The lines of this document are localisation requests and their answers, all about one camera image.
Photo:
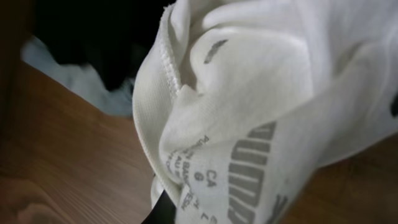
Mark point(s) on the light blue folded garment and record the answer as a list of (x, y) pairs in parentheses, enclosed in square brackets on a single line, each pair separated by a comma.
[(83, 81)]

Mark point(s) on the white Puma t-shirt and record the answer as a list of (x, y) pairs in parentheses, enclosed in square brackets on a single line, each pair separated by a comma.
[(239, 102)]

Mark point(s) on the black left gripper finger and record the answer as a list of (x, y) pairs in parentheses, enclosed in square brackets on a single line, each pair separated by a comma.
[(163, 212)]

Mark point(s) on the black garment with logo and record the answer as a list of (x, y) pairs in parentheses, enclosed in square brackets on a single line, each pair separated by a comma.
[(113, 36)]

